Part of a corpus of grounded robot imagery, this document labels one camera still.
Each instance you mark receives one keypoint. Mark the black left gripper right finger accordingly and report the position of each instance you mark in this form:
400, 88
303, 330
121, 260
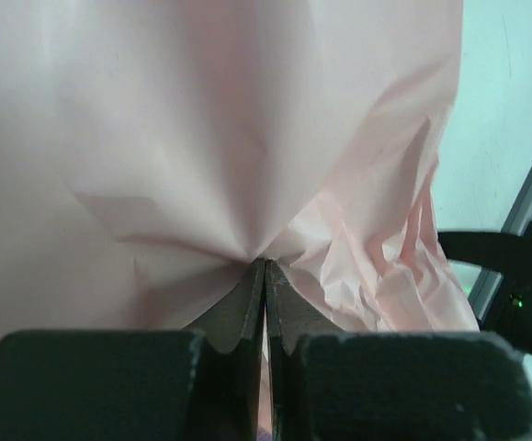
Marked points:
329, 384

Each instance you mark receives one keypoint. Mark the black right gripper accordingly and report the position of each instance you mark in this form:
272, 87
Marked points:
508, 312

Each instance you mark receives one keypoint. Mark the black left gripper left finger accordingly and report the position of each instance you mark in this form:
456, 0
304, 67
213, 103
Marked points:
198, 383

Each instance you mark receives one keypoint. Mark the pink flower bouquet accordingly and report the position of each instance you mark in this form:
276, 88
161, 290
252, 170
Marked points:
151, 150

